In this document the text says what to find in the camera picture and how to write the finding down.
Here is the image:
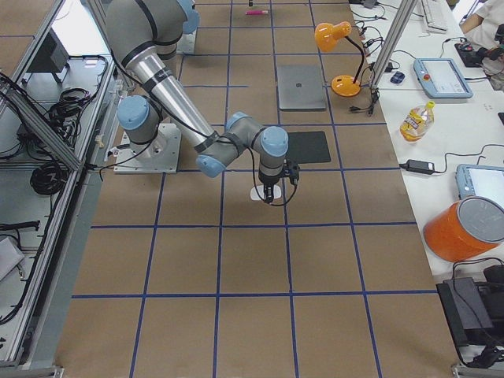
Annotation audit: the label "black lamp power cable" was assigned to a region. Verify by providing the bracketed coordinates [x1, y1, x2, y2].
[348, 62, 381, 117]

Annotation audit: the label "orange cylinder container grey lid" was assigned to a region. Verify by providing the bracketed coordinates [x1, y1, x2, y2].
[423, 196, 503, 262]

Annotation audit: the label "white keyboard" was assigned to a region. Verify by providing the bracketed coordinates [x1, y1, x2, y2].
[418, 0, 448, 34]

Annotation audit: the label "white computer mouse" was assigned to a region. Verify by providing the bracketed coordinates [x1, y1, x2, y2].
[250, 185, 282, 201]

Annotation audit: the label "small blue checkered pouch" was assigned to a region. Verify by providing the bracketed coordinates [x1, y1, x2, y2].
[390, 72, 406, 84]

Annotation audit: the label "yellow drink bottle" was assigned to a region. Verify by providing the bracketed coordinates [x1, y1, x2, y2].
[399, 101, 435, 142]

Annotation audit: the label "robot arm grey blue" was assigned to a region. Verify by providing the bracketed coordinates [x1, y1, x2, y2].
[106, 1, 291, 205]

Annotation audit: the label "blue teach pendant far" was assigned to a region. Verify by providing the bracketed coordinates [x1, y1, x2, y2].
[413, 58, 473, 99]

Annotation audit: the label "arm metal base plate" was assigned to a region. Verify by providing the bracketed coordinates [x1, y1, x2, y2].
[176, 31, 197, 55]
[113, 123, 181, 174]

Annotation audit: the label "black monitor on side bench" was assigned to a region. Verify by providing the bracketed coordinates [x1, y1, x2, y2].
[27, 28, 69, 83]

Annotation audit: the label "orange desk lamp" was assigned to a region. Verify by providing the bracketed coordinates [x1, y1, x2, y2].
[314, 21, 365, 98]

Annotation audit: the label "black power adapter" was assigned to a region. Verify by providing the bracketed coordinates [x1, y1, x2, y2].
[406, 159, 435, 175]

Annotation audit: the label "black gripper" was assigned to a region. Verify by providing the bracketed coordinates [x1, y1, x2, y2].
[262, 180, 276, 199]

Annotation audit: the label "pink marker pen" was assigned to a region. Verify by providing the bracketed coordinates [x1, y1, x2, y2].
[245, 9, 269, 16]

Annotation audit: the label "aluminium frame post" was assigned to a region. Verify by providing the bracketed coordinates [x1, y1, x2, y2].
[370, 0, 417, 91]

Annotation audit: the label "blue teach pendant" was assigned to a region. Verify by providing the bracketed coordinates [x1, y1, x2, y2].
[413, 58, 473, 99]
[455, 164, 503, 207]

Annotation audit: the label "person in white shirt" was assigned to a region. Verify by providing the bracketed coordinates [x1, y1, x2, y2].
[461, 0, 503, 48]

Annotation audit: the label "black mousepad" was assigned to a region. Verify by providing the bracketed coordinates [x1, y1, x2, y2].
[287, 131, 331, 164]

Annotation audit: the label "coiled black cables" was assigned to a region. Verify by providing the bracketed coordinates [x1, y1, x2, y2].
[30, 160, 66, 197]

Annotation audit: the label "blue teach pendant near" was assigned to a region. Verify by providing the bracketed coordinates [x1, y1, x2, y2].
[455, 164, 503, 207]

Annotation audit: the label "silver laptop notebook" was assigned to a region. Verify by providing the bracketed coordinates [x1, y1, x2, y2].
[277, 65, 327, 111]

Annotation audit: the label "black equipment box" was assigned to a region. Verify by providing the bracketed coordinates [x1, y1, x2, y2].
[436, 264, 503, 369]

